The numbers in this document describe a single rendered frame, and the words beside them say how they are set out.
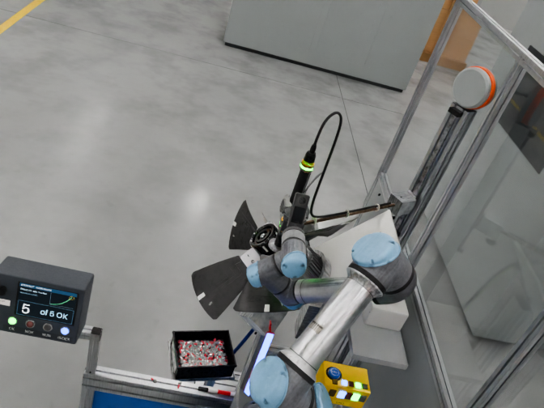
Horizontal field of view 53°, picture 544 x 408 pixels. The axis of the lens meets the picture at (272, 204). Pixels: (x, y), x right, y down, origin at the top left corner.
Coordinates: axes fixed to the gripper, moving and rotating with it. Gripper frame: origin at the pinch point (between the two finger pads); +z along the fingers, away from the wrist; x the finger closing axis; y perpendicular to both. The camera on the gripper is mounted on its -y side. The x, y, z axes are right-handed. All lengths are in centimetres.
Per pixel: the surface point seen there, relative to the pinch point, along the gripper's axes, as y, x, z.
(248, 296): 29.6, -7.9, -22.0
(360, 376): 39, 34, -38
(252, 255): 33.9, -6.4, 4.6
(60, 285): 21, -64, -42
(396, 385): 80, 70, -6
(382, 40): 93, 157, 555
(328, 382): 39, 23, -43
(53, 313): 30, -65, -45
